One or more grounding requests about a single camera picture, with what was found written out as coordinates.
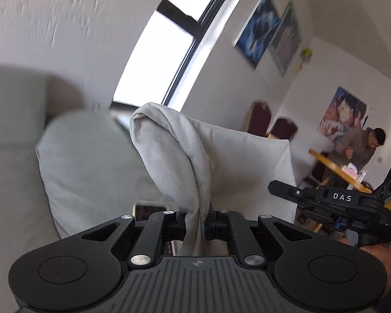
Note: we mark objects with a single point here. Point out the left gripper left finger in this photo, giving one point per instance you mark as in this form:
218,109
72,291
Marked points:
81,271

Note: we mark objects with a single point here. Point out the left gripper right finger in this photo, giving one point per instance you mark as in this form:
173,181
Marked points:
313,272

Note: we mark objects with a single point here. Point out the white garment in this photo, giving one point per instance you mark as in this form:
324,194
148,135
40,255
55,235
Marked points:
199,167

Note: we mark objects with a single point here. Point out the yellow wooden table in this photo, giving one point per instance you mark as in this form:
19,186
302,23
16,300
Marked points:
338,171

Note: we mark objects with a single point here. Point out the person in grey sweater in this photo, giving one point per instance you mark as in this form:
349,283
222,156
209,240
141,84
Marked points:
357,147

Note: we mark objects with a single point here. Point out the colourful anime poster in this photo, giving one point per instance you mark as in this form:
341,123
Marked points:
344,113

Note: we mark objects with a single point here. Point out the maroon banquet chair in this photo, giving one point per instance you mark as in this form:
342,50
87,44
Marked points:
258,118
283,129

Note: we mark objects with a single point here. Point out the grey sofa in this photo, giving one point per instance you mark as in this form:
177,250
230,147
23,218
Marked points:
19,169

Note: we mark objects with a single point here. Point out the green pink anime poster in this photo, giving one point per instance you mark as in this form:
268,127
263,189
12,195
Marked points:
286,39

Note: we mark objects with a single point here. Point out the blue anime poster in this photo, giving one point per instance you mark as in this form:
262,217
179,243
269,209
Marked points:
257,32

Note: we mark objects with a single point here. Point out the black framed window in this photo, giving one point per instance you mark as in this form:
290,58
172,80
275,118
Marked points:
171,51

